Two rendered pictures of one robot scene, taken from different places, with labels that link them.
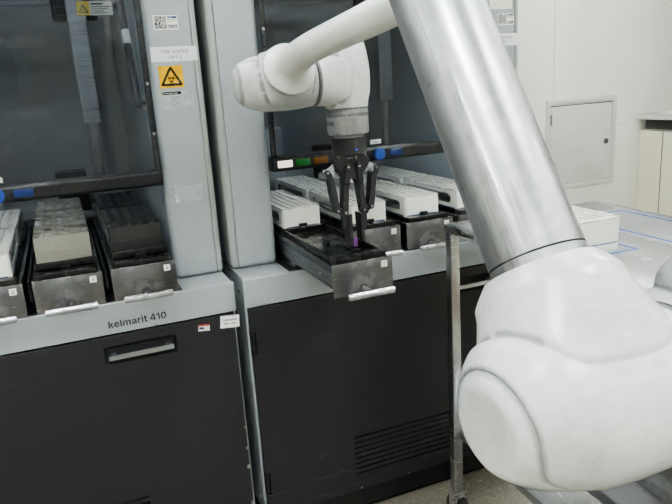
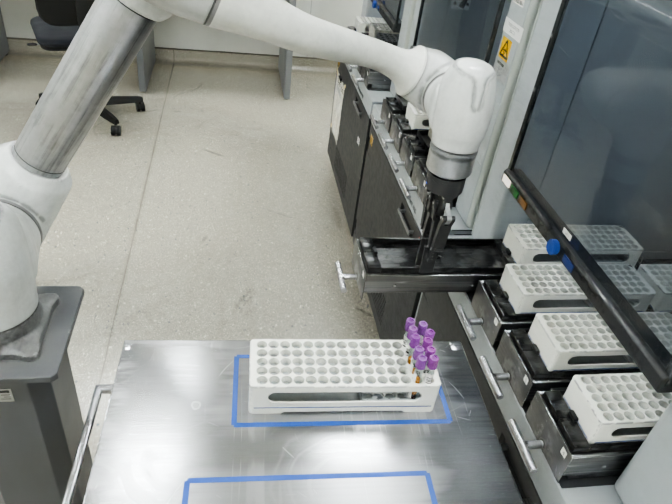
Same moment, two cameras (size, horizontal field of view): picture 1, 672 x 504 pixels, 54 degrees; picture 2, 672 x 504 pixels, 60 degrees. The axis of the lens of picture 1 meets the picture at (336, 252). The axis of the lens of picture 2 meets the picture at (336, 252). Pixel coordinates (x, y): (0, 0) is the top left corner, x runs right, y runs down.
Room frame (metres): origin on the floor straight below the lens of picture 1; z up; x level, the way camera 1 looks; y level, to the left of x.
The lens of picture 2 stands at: (1.39, -1.09, 1.56)
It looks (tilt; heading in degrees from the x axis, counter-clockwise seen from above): 36 degrees down; 99
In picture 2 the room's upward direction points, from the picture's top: 8 degrees clockwise
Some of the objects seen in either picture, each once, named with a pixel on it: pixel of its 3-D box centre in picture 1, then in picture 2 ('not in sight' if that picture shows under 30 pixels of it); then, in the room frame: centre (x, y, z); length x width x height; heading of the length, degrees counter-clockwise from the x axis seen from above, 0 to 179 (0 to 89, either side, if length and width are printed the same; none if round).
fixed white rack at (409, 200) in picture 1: (395, 199); (612, 342); (1.79, -0.17, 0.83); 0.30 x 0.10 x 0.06; 22
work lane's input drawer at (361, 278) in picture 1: (308, 242); (492, 265); (1.57, 0.07, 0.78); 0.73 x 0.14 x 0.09; 22
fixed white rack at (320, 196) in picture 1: (345, 206); (575, 290); (1.73, -0.03, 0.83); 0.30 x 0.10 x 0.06; 22
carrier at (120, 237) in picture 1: (135, 237); not in sight; (1.44, 0.45, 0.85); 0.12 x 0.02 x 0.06; 112
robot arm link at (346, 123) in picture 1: (347, 122); (451, 158); (1.42, -0.04, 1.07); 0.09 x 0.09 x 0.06
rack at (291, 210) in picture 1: (283, 210); (571, 247); (1.74, 0.13, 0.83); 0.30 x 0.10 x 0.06; 22
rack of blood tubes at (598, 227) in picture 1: (548, 222); (342, 375); (1.32, -0.44, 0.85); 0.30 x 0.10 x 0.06; 20
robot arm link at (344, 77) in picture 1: (338, 70); (462, 101); (1.41, -0.03, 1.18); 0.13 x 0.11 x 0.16; 114
